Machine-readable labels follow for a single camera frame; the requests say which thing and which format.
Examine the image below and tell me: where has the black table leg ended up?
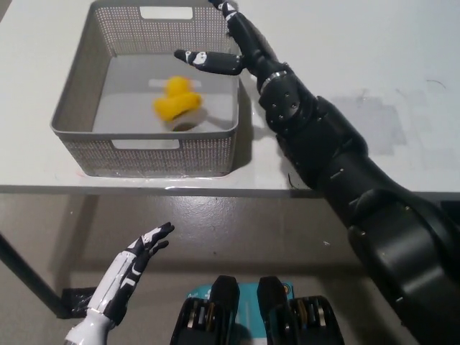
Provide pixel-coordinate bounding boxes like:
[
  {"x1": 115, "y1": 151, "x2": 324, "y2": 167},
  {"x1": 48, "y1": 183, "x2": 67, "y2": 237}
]
[{"x1": 0, "y1": 231, "x2": 62, "y2": 319}]

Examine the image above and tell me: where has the black teal robot body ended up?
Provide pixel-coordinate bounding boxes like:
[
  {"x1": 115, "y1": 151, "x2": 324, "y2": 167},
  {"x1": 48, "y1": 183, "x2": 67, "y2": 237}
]
[{"x1": 170, "y1": 275, "x2": 346, "y2": 345}]

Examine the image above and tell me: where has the yellow rubber duck toy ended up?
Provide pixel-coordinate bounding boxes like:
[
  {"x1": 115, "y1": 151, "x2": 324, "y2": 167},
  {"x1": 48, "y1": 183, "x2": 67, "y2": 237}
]
[{"x1": 153, "y1": 75, "x2": 206, "y2": 132}]

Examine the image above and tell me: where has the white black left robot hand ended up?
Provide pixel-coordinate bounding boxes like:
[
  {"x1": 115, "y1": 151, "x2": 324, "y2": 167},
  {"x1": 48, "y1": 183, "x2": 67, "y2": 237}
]
[{"x1": 86, "y1": 222, "x2": 175, "y2": 324}]

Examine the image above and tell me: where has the black table foot pad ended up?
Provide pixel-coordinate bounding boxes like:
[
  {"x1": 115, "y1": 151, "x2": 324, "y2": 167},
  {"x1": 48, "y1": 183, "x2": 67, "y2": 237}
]
[{"x1": 60, "y1": 287, "x2": 100, "y2": 319}]

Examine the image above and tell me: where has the grey perforated plastic basket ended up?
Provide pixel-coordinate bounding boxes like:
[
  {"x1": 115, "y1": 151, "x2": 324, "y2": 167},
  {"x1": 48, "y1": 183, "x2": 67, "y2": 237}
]
[{"x1": 49, "y1": 0, "x2": 241, "y2": 178}]

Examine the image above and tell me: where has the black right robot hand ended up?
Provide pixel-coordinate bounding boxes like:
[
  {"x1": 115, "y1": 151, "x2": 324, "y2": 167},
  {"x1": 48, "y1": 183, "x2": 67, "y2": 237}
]
[{"x1": 173, "y1": 0, "x2": 289, "y2": 89}]

